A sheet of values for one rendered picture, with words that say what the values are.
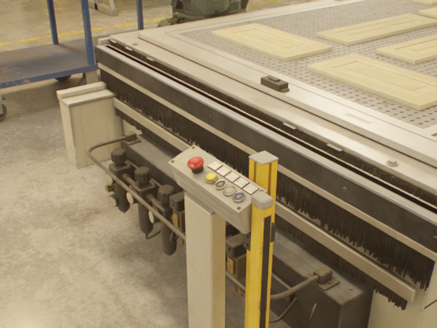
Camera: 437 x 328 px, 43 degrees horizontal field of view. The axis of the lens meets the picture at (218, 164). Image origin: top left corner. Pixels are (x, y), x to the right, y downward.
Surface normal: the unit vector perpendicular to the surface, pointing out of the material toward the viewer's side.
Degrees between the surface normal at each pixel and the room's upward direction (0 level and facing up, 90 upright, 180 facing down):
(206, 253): 90
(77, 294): 0
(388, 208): 90
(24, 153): 0
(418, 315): 90
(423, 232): 90
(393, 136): 0
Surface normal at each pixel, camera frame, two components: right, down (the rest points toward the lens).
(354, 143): 0.00, -0.88
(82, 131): 0.59, 0.37
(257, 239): -0.81, 0.27
